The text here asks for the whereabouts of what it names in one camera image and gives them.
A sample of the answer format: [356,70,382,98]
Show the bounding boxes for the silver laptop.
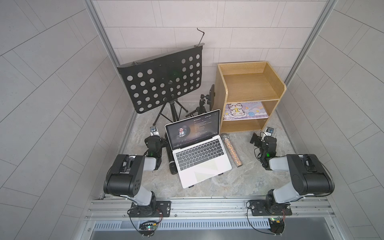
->
[165,109,232,189]

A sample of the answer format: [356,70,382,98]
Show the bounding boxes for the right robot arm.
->
[250,133,335,215]

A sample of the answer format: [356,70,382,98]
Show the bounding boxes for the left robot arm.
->
[103,135,167,215]

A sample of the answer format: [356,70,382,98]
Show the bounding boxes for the cartoon cat picture book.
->
[223,102,269,121]

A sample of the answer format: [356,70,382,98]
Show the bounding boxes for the black microphone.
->
[165,134,178,175]

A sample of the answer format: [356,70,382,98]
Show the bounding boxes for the wooden two-tier shelf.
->
[213,62,287,133]

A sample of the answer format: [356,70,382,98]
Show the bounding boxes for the black phone tripod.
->
[186,85,215,118]

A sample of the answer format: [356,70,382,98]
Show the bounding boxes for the black perforated music stand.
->
[117,42,204,122]

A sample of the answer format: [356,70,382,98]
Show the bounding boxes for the right circuit board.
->
[269,218,285,235]

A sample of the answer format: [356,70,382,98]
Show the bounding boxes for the circuit board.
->
[139,221,159,236]
[269,218,285,235]

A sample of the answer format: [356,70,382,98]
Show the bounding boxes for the left circuit board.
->
[139,221,159,236]

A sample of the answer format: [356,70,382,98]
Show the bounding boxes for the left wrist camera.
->
[150,126,160,136]

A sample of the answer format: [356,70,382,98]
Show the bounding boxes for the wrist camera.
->
[150,126,160,136]
[264,127,275,137]

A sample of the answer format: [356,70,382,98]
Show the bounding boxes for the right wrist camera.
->
[264,127,275,137]

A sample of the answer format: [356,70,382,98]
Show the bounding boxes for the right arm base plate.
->
[249,200,293,217]

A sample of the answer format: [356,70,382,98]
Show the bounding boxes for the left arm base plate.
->
[128,201,172,218]

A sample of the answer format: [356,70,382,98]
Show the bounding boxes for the aluminium mounting rail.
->
[83,196,335,221]

